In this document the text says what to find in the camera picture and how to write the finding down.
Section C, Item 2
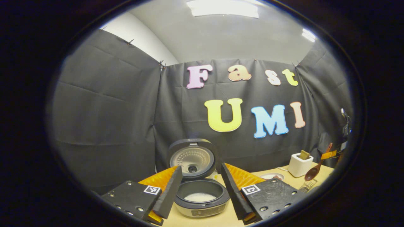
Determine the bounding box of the white round plate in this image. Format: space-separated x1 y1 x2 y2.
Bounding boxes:
260 172 284 181

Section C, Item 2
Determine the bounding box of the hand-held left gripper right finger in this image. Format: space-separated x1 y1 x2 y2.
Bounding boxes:
220 162 306 225

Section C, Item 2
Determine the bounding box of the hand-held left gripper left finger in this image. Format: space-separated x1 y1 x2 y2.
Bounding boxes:
101 165 183 226

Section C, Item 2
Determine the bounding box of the small ceiling light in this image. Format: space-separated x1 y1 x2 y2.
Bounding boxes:
301 28 316 43

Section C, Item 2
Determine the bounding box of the white rice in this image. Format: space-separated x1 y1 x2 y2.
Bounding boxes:
184 193 217 202

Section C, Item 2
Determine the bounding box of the black backdrop cloth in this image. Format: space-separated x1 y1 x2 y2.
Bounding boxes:
50 30 354 194

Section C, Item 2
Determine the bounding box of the long ceiling light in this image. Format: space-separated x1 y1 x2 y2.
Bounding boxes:
186 0 259 18

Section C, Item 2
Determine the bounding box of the brown wooden spoon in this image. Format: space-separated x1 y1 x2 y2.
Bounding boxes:
305 143 333 182

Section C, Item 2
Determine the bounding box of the white toaster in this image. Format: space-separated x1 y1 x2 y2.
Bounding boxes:
288 153 314 178

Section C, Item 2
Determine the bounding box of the silver black rice cooker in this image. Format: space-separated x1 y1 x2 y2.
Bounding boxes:
166 138 231 218

